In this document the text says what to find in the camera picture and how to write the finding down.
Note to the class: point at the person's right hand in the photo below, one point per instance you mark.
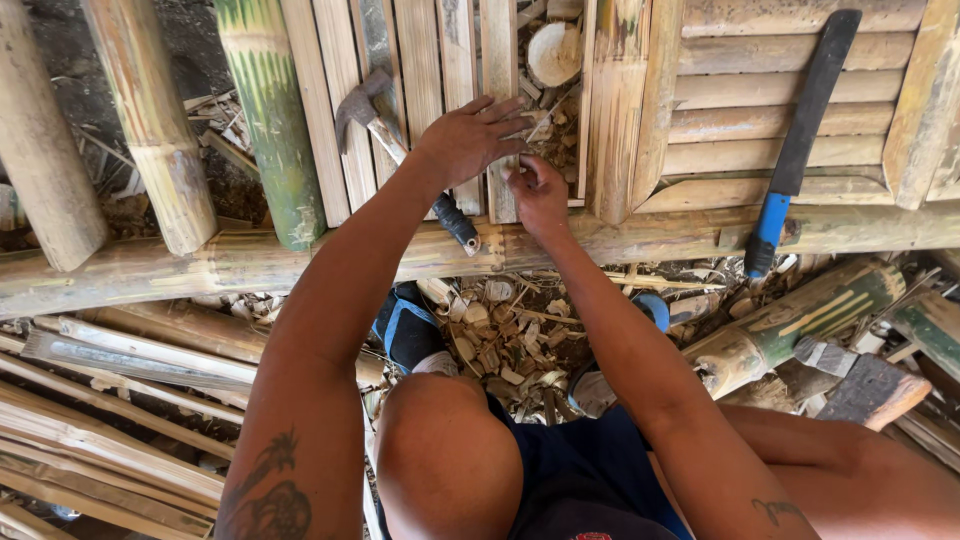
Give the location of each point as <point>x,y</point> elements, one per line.
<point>544,202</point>

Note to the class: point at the person's left hand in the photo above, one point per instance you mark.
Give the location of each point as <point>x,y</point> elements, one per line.
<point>461,146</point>

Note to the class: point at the single bamboo slat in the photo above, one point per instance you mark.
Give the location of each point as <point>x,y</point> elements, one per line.
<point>498,52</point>

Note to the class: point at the claw hammer with black grip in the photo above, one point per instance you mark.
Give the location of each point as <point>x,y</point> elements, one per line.
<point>386,131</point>

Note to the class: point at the row of fixed bamboo strips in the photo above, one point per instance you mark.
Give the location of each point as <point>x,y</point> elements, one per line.
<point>420,67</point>

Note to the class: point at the round bamboo offcut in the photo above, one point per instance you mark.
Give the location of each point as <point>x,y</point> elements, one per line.
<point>553,54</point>

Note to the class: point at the heap of bamboo shavings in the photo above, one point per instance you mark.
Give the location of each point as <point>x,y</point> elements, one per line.
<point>510,337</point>

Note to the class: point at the green striped bamboo pole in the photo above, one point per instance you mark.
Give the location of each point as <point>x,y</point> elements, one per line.
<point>274,120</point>

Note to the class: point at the bamboo louvre panel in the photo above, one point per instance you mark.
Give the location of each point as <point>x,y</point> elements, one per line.
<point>780,97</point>

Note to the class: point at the long horizontal bamboo beam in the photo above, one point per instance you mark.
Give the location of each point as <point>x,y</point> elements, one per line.
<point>225,259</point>

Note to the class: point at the green bamboo log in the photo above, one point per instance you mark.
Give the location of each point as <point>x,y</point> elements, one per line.
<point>795,322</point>

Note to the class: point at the navy blue shorts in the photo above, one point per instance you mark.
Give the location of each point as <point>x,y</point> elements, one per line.
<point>585,480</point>

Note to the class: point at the yellow brown bamboo pole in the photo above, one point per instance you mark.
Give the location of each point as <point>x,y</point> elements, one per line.
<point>154,127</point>

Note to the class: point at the short green bamboo piece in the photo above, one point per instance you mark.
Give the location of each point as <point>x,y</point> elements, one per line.
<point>926,330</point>

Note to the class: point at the pale thick bamboo pole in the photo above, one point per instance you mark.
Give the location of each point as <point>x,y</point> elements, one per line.
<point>37,150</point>

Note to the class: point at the pile of split bamboo strips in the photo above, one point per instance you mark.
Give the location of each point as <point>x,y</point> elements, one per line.
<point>105,442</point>

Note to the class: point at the thick bamboo frame post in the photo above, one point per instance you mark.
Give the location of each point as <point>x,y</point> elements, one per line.
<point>616,112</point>

